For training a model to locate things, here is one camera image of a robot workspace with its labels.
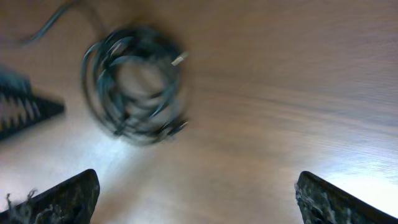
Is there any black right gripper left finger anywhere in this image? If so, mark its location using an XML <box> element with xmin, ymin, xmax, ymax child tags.
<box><xmin>1</xmin><ymin>169</ymin><xmax>100</xmax><ymax>224</ymax></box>

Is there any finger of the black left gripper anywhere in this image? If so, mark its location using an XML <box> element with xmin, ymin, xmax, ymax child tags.
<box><xmin>1</xmin><ymin>70</ymin><xmax>65</xmax><ymax>140</ymax></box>

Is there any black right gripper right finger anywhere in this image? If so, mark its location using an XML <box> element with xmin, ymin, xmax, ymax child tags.
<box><xmin>294</xmin><ymin>171</ymin><xmax>397</xmax><ymax>224</ymax></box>

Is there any black coiled cable bundle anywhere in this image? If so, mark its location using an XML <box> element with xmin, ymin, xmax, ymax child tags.
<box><xmin>80</xmin><ymin>26</ymin><xmax>190</xmax><ymax>147</ymax></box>

